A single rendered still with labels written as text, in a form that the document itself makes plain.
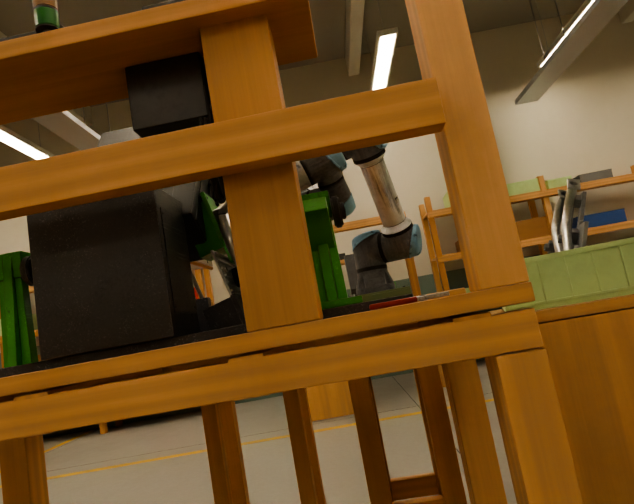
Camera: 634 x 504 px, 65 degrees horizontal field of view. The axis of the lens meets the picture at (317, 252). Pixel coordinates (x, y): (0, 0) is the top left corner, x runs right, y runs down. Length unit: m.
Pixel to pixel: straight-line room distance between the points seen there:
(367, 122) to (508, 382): 0.53
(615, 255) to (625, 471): 0.63
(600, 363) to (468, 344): 0.84
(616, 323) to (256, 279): 1.16
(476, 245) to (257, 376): 0.47
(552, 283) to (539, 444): 0.85
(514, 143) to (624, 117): 1.58
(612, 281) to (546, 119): 6.31
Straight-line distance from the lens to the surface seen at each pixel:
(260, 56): 1.07
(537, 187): 7.01
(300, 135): 0.94
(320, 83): 7.70
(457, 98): 1.03
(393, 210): 1.78
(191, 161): 0.97
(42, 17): 1.32
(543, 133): 7.91
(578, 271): 1.78
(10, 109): 1.44
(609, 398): 1.76
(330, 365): 0.93
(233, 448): 2.00
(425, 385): 1.77
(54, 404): 1.10
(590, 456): 1.78
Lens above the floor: 0.88
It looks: 8 degrees up
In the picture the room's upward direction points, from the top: 10 degrees counter-clockwise
